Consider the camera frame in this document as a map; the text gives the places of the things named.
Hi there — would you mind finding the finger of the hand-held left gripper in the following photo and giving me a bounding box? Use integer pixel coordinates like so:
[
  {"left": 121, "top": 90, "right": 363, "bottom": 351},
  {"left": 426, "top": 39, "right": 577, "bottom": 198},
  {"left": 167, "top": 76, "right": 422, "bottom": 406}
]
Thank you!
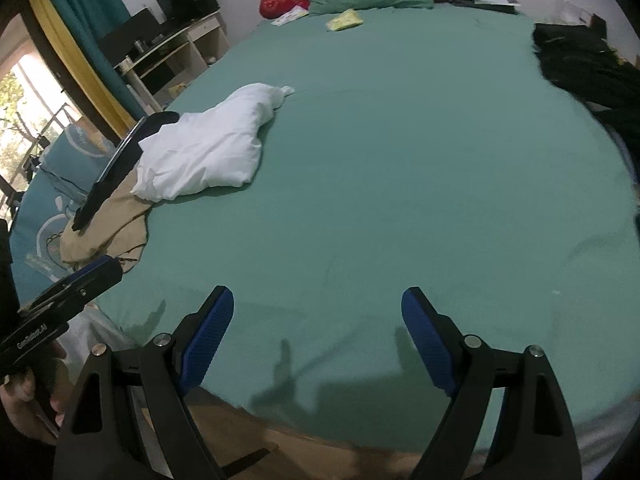
[
  {"left": 50, "top": 255, "right": 116, "bottom": 293},
  {"left": 60, "top": 261, "right": 124, "bottom": 308}
]

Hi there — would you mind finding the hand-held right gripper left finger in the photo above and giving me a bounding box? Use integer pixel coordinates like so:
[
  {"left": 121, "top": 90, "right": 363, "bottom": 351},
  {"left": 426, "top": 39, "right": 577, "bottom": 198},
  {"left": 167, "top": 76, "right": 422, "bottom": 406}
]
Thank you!
[{"left": 52, "top": 285, "right": 235, "bottom": 480}]

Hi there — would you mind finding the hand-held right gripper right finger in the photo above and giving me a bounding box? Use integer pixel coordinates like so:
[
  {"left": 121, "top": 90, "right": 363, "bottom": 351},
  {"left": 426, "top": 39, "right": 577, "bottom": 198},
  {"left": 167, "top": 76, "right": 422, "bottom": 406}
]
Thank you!
[{"left": 401, "top": 286, "right": 583, "bottom": 480}]

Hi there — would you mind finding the white garment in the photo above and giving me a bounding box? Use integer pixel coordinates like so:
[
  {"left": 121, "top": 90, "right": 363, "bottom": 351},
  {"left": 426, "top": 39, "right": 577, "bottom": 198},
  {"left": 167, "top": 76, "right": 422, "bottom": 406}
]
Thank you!
[{"left": 131, "top": 82, "right": 296, "bottom": 203}]

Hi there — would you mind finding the pile of black clothes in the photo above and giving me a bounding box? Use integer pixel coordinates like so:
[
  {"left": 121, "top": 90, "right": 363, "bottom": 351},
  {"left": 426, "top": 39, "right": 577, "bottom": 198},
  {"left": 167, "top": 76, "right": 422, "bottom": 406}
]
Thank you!
[{"left": 531, "top": 22, "right": 640, "bottom": 161}]

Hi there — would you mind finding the person's left hand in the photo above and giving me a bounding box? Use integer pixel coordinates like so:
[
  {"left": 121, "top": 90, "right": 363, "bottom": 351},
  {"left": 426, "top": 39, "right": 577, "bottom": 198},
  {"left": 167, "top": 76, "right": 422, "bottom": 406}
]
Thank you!
[{"left": 0, "top": 344, "right": 68, "bottom": 446}]

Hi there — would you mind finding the beige garment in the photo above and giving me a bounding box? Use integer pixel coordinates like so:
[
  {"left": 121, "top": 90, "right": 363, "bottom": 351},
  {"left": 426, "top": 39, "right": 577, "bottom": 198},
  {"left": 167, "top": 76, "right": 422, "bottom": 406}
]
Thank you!
[{"left": 60, "top": 170, "right": 151, "bottom": 273}]

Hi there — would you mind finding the teal printed cushion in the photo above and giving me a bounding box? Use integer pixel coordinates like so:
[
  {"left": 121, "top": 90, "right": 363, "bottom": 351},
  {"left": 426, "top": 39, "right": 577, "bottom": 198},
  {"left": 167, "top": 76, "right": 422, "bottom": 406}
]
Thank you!
[{"left": 10, "top": 122, "right": 126, "bottom": 286}]

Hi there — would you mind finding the black glossy cloth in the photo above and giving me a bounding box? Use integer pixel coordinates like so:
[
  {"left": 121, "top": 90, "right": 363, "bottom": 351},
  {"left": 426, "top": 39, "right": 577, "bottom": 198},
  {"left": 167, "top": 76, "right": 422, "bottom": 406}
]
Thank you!
[{"left": 72, "top": 110, "right": 181, "bottom": 233}]

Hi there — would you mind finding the bed with green sheet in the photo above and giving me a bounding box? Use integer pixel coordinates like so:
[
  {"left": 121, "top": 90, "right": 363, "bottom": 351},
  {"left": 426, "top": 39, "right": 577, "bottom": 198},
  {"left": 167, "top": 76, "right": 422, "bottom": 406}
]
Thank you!
[{"left": 92, "top": 2, "right": 640, "bottom": 453}]

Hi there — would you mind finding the window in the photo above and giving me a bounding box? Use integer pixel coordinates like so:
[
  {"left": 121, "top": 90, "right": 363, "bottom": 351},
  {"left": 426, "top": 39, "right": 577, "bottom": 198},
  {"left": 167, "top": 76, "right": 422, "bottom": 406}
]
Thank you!
[{"left": 0, "top": 15, "right": 83, "bottom": 211}]

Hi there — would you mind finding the yellow curtain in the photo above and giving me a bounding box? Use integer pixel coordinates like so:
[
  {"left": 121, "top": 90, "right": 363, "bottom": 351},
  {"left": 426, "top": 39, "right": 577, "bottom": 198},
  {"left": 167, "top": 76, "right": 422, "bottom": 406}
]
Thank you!
[{"left": 27, "top": 0, "right": 128, "bottom": 143}]

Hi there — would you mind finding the light wooden desk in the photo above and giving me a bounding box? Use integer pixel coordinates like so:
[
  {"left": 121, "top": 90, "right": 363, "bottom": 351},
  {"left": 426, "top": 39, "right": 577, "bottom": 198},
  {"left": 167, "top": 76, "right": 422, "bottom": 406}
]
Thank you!
[{"left": 120, "top": 10, "right": 231, "bottom": 113}]

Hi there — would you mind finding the teal curtain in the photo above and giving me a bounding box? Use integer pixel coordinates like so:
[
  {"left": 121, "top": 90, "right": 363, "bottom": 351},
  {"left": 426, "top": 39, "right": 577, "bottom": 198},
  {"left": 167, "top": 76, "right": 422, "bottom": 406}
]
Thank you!
[{"left": 40, "top": 0, "right": 138, "bottom": 133}]

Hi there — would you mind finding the yellow packet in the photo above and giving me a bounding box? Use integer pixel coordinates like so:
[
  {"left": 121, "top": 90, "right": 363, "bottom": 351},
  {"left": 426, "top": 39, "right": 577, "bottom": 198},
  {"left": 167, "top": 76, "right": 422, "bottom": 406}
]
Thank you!
[{"left": 326, "top": 9, "right": 364, "bottom": 32}]

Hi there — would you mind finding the white paper leaflet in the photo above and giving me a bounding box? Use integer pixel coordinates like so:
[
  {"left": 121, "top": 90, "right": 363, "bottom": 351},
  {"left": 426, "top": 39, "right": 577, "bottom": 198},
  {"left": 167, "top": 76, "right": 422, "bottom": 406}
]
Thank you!
[{"left": 271, "top": 6, "right": 310, "bottom": 27}]

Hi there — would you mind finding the white cardboard box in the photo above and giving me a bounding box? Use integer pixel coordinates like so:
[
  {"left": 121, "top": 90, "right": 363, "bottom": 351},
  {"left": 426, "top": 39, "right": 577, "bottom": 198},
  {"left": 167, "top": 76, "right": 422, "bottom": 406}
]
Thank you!
[{"left": 560, "top": 0, "right": 608, "bottom": 28}]

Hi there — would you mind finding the black strap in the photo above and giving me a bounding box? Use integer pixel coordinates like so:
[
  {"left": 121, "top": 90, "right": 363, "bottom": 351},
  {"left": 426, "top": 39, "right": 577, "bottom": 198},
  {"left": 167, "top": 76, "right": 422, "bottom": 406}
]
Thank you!
[{"left": 222, "top": 447, "right": 271, "bottom": 476}]

